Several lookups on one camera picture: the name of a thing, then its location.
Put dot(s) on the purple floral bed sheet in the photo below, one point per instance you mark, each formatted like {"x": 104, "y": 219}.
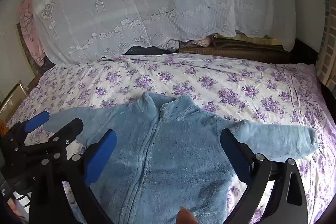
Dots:
{"x": 210, "y": 82}

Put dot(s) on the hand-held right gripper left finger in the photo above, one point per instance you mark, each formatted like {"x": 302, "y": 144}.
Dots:
{"x": 101, "y": 158}

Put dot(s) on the pink floral cloth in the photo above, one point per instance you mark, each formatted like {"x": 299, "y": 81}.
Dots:
{"x": 29, "y": 29}

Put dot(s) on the brown woven mat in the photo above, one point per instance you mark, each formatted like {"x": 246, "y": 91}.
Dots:
{"x": 236, "y": 49}

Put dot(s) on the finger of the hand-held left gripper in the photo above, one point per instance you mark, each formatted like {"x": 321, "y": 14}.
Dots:
{"x": 36, "y": 121}
{"x": 67, "y": 130}

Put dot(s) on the blue fleece jacket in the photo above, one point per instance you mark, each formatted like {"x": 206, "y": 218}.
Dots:
{"x": 162, "y": 155}

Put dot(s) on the folded striped clothes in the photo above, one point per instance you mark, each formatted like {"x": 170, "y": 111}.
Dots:
{"x": 199, "y": 43}

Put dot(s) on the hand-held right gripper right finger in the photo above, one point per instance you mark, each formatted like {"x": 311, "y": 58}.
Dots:
{"x": 233, "y": 158}

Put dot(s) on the metal framed board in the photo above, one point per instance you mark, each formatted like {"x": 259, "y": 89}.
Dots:
{"x": 13, "y": 95}

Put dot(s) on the white lace cover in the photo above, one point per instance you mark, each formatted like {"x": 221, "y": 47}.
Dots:
{"x": 131, "y": 3}

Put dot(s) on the white cushion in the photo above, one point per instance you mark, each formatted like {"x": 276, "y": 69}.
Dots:
{"x": 302, "y": 3}

